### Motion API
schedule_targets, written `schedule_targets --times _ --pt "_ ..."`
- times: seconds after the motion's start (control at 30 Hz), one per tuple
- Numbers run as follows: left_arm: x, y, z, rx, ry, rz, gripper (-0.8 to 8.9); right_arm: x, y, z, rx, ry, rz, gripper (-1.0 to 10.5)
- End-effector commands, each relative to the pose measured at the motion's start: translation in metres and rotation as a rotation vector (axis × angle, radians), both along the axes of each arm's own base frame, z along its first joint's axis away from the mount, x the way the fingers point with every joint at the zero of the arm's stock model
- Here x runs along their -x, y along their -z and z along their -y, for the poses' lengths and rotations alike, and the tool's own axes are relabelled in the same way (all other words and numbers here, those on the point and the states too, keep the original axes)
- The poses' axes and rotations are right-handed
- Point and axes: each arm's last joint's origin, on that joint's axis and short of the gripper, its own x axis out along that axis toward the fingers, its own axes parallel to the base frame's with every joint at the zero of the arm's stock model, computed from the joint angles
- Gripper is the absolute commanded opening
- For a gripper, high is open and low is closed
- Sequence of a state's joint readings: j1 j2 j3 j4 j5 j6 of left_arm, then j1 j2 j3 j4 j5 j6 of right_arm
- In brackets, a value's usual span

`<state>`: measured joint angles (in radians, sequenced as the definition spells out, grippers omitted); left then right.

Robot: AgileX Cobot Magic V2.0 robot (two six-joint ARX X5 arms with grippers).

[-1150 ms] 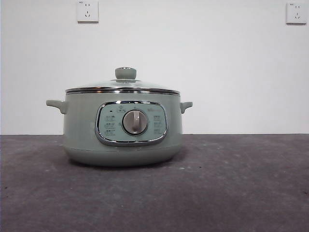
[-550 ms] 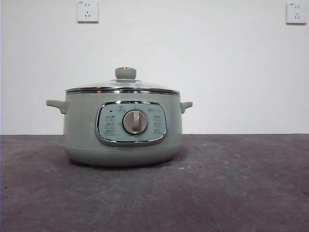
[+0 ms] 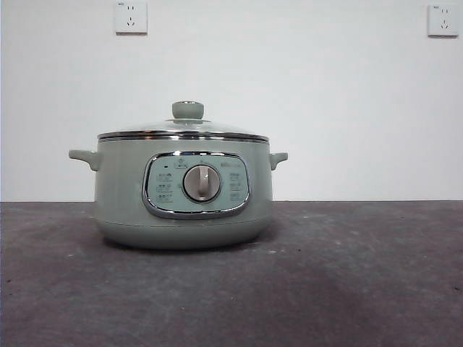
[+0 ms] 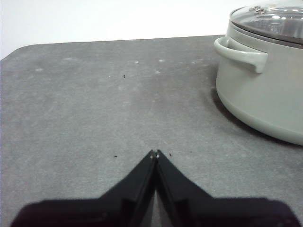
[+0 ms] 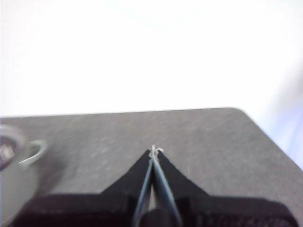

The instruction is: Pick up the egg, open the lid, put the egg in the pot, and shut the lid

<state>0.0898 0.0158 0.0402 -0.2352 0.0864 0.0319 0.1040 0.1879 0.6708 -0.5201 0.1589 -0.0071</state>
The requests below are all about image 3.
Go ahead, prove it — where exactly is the glass lid with green knob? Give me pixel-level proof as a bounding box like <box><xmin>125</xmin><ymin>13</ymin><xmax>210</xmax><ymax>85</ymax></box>
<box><xmin>96</xmin><ymin>100</ymin><xmax>271</xmax><ymax>142</ymax></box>

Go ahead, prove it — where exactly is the pale green electric pot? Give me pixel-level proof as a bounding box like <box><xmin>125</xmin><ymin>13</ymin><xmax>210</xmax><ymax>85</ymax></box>
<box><xmin>67</xmin><ymin>135</ymin><xmax>289</xmax><ymax>250</ymax></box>

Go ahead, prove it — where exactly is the white wall socket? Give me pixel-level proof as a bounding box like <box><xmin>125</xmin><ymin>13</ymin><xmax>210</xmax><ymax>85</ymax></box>
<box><xmin>115</xmin><ymin>0</ymin><xmax>148</xmax><ymax>36</ymax></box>
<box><xmin>427</xmin><ymin>4</ymin><xmax>459</xmax><ymax>38</ymax></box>

